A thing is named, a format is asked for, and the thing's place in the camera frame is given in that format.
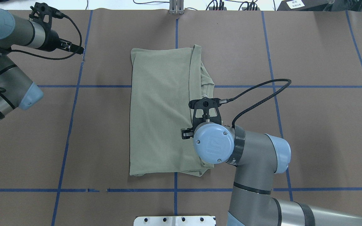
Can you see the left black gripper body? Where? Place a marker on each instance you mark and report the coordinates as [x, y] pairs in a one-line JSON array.
[[51, 40]]

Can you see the green long-sleeve shirt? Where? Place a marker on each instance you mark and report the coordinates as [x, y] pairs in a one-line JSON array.
[[163, 84]]

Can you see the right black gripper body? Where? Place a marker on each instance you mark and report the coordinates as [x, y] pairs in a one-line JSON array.
[[186, 134]]

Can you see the white central pedestal column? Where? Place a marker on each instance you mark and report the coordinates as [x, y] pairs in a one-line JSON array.
[[175, 221]]

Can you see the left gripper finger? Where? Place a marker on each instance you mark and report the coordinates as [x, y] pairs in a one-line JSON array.
[[71, 47]]

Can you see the aluminium frame post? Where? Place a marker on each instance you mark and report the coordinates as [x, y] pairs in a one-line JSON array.
[[176, 7]]

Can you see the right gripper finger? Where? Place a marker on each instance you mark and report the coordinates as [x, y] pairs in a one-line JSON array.
[[187, 133]]

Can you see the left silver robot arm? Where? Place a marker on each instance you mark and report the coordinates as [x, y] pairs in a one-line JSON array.
[[17, 90]]

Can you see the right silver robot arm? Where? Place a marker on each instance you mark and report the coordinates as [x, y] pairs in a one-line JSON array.
[[257, 158]]

